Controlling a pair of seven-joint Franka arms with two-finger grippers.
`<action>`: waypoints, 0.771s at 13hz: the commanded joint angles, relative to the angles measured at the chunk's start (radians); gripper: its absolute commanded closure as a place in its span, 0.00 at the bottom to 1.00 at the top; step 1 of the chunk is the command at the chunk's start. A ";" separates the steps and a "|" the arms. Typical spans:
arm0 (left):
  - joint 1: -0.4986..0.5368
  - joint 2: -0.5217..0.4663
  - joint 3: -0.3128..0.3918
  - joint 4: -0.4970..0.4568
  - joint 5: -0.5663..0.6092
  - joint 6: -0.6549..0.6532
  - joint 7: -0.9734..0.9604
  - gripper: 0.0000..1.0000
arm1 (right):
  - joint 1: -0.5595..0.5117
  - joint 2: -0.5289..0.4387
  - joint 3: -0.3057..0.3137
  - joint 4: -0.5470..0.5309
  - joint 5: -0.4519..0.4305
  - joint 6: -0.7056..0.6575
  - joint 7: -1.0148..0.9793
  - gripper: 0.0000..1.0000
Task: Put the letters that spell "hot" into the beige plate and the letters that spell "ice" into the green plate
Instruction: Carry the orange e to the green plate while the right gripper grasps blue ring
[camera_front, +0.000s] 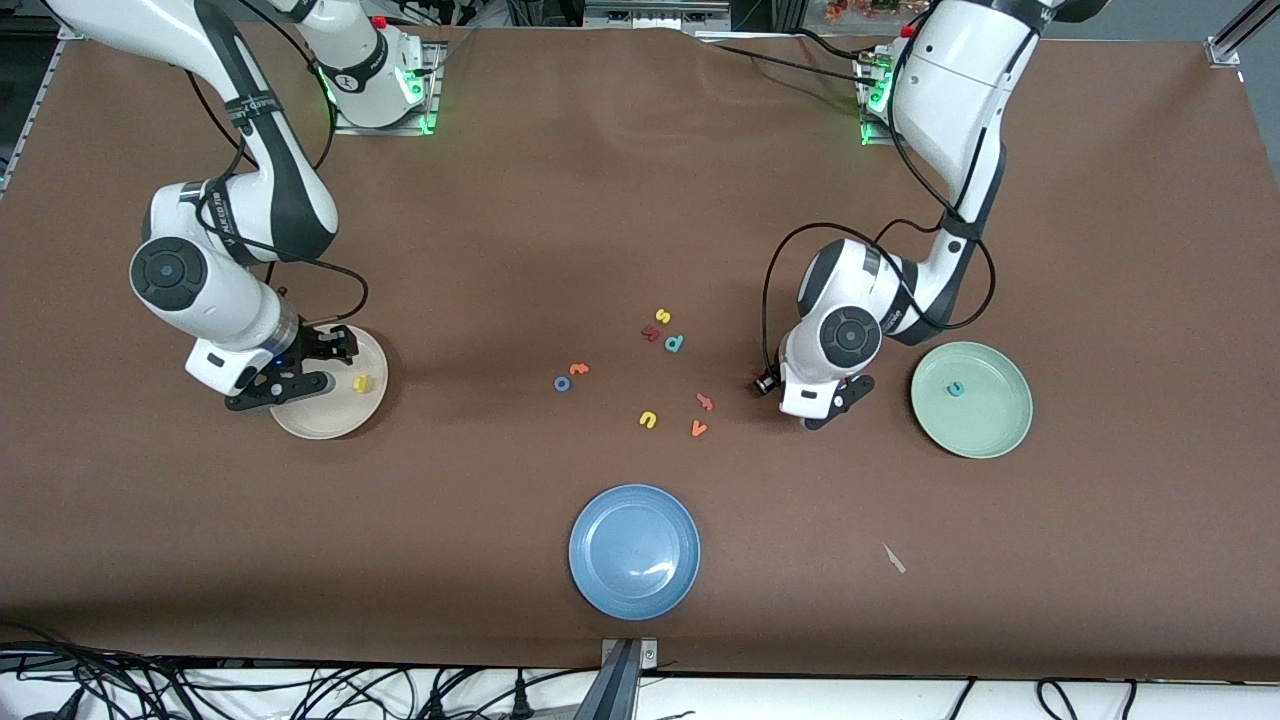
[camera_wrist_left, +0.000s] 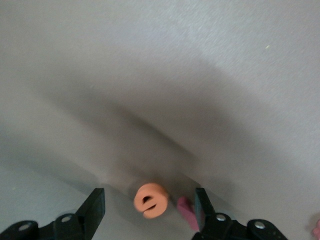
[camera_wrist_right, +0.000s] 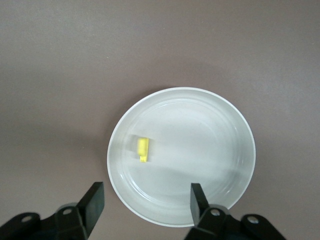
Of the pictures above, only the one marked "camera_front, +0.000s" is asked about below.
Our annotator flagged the beige round plate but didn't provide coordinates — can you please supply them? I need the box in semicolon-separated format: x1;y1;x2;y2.
270;325;390;441

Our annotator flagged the blue round plate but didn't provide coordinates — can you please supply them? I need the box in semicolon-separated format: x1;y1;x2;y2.
568;484;702;621

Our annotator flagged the green round plate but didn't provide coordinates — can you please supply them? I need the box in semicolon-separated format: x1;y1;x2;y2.
909;341;1034;460

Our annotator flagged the brown table cover sheet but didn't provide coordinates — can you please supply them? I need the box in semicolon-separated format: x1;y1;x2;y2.
0;18;1280;681

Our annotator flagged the grey metal box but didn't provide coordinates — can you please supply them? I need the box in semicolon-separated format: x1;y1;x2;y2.
583;0;733;31

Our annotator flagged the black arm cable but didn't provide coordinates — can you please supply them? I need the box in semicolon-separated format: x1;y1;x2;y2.
762;40;998;373
185;70;369;331

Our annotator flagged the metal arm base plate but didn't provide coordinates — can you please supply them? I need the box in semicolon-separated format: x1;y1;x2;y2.
332;40;441;136
856;50;906;147

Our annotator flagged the black base power cable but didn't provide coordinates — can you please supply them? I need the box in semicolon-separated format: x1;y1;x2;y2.
700;28;881;86

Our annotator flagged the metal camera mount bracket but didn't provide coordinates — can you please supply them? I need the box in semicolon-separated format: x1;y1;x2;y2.
572;637;661;720

